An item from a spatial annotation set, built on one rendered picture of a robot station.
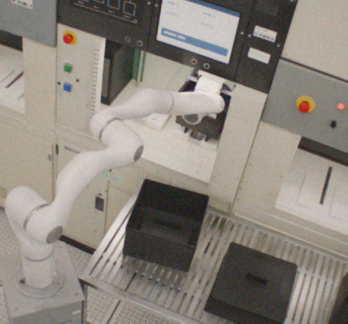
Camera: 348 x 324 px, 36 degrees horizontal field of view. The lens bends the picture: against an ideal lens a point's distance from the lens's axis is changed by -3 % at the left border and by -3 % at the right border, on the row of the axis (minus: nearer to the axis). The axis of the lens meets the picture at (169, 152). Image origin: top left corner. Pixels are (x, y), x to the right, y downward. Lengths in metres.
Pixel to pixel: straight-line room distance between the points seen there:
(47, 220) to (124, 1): 0.84
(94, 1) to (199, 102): 0.55
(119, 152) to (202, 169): 0.69
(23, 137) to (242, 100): 1.19
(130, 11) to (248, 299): 1.14
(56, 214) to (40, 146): 0.99
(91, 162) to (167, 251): 0.51
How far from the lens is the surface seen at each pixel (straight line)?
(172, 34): 2.04
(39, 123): 2.64
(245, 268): 2.15
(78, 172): 1.83
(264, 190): 2.33
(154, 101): 1.90
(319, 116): 2.03
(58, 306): 2.10
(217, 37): 1.98
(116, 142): 1.85
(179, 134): 2.55
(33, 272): 2.02
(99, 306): 2.97
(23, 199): 1.83
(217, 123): 2.43
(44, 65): 2.42
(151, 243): 2.12
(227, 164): 2.22
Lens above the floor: 2.55
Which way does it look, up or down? 43 degrees down
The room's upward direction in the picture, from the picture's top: 11 degrees clockwise
